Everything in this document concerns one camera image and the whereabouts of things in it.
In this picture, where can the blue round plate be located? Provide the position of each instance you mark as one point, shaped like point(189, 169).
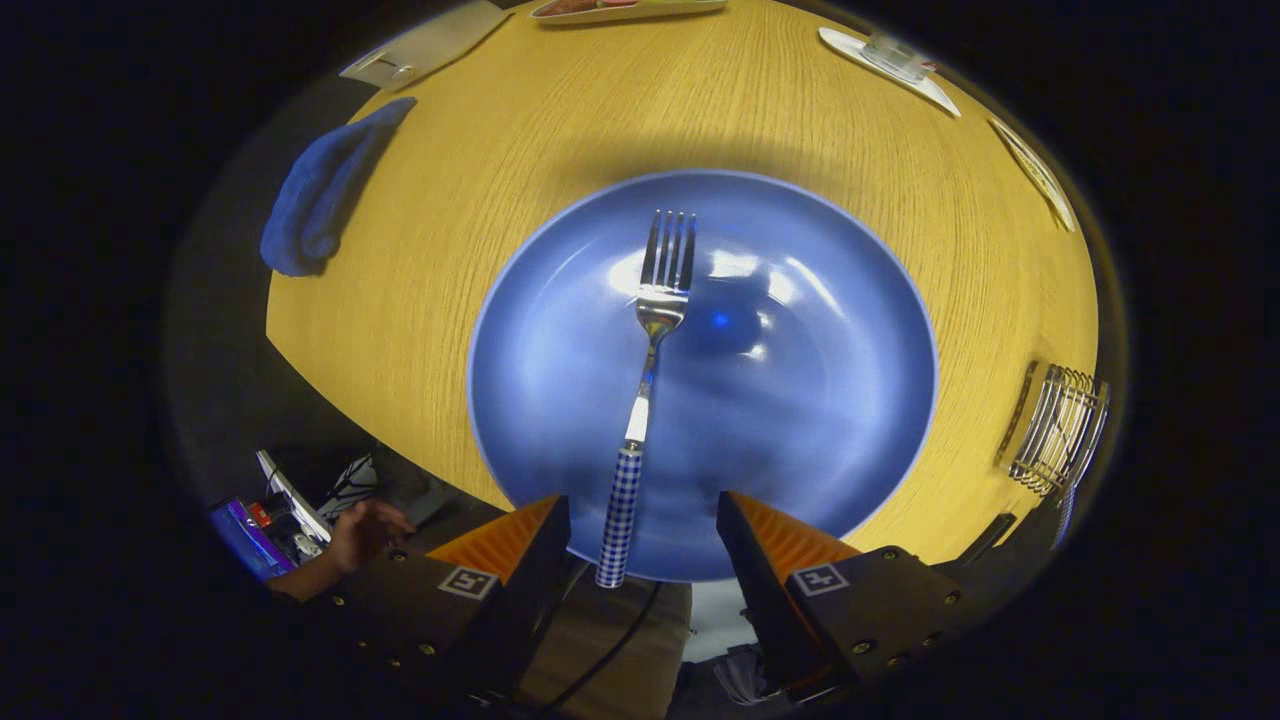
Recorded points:
point(820, 400)

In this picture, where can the white toaster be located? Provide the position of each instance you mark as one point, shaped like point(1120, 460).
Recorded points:
point(430, 40)

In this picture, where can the black flat bar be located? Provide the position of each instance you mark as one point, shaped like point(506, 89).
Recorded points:
point(987, 540)

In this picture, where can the white laptop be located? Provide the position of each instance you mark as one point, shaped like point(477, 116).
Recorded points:
point(290, 495)

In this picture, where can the blue folded cloth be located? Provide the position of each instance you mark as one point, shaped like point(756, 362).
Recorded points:
point(320, 200)

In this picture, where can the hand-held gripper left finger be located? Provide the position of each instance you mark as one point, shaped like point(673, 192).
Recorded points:
point(530, 600)

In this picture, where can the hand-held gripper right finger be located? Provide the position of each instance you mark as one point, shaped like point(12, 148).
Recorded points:
point(765, 590)

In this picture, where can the small white drink bottle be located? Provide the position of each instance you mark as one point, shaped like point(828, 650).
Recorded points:
point(895, 55)

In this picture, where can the small patterned side plate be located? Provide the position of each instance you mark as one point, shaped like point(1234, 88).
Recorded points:
point(1035, 175)

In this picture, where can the plate with food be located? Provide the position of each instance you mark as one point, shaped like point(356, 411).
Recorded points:
point(620, 12)

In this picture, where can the white square coaster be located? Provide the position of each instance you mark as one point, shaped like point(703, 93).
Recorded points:
point(935, 95)

